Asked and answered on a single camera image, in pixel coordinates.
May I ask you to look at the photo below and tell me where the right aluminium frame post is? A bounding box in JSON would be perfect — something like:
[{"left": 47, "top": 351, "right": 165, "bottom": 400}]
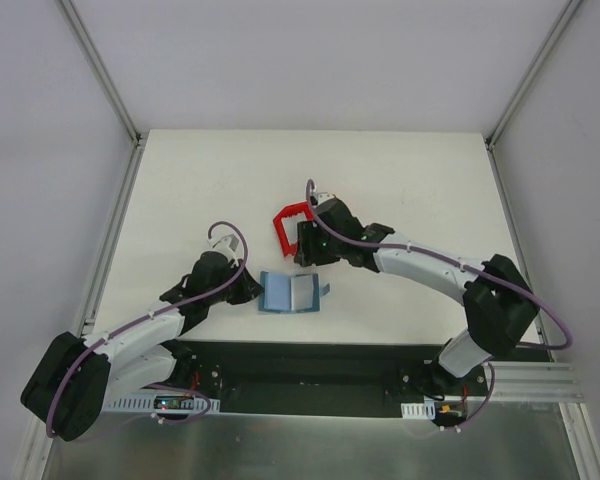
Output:
[{"left": 485, "top": 0, "right": 585, "bottom": 151}]

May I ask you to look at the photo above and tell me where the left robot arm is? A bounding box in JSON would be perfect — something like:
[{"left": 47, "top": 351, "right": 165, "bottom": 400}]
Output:
[{"left": 20, "top": 251, "right": 264, "bottom": 441}]

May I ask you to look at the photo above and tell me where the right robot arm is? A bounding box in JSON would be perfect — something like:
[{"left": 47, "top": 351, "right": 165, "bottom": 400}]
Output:
[{"left": 294, "top": 193, "right": 539, "bottom": 395}]

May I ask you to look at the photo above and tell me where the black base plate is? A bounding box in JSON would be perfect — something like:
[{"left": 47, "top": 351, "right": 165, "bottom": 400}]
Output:
[{"left": 77, "top": 337, "right": 496, "bottom": 416}]

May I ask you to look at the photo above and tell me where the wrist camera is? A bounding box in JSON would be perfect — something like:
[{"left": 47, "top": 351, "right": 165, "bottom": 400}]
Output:
[
  {"left": 209, "top": 234, "right": 240, "bottom": 263},
  {"left": 310, "top": 190, "right": 336, "bottom": 207}
]

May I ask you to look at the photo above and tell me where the left white cable duct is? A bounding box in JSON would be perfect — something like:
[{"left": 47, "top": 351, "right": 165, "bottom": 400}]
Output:
[{"left": 102, "top": 392, "right": 220, "bottom": 415}]

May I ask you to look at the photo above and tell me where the left aluminium frame post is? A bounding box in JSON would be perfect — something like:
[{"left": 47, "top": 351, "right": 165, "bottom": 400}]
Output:
[{"left": 55, "top": 0, "right": 145, "bottom": 147}]

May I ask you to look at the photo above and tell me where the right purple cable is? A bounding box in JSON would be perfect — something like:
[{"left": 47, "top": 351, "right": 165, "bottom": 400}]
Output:
[{"left": 304, "top": 179, "right": 574, "bottom": 439}]

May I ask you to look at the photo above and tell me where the white cable duct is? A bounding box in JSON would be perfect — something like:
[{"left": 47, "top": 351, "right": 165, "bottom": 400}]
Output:
[
  {"left": 400, "top": 402, "right": 436, "bottom": 421},
  {"left": 102, "top": 392, "right": 220, "bottom": 415}
]

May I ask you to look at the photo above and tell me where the aluminium front rail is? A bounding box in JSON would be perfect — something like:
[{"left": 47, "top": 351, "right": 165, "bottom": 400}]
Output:
[{"left": 492, "top": 362, "right": 584, "bottom": 403}]

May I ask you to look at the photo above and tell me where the red plastic bin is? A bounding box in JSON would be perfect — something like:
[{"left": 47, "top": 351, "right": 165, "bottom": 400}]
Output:
[{"left": 272, "top": 202, "right": 312, "bottom": 257}]

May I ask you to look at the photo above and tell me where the right white cable duct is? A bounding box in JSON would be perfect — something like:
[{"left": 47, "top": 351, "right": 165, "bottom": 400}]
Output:
[{"left": 400, "top": 402, "right": 436, "bottom": 421}]

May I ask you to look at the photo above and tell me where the blue leather card holder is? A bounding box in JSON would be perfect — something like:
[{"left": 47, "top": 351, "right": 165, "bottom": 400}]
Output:
[{"left": 259, "top": 271, "right": 331, "bottom": 314}]

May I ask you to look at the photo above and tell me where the aluminium frame post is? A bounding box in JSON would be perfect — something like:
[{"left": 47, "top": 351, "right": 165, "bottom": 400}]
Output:
[
  {"left": 485, "top": 0, "right": 585, "bottom": 151},
  {"left": 55, "top": 0, "right": 145, "bottom": 147}
]

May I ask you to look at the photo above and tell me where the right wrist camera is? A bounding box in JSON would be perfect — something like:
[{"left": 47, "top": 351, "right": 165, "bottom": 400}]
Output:
[{"left": 310, "top": 190, "right": 336, "bottom": 207}]

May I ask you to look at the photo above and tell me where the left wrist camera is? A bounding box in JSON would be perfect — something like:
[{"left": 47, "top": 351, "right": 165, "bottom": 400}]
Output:
[{"left": 209, "top": 234, "right": 240, "bottom": 263}]

